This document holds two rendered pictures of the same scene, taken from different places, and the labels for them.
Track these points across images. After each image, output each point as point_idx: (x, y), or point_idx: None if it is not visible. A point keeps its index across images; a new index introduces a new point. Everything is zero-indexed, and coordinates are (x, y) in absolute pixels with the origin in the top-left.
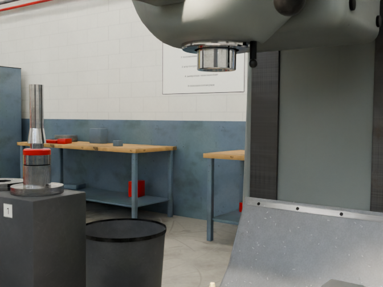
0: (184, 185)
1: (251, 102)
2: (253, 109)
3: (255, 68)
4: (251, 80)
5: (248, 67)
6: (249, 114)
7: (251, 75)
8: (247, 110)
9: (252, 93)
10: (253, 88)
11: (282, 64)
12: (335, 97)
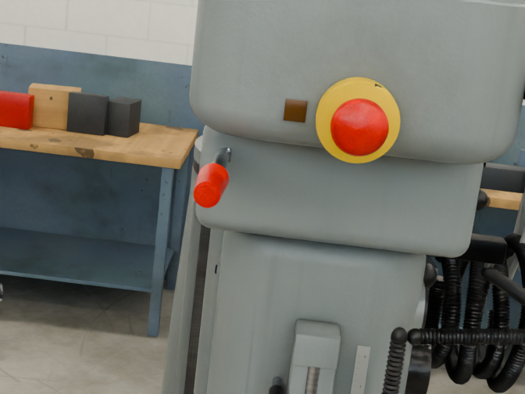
0: None
1: (186, 379)
2: (189, 388)
3: (196, 336)
4: (188, 351)
5: (183, 331)
6: (180, 393)
7: (189, 344)
8: (176, 386)
9: (188, 367)
10: (191, 362)
11: None
12: None
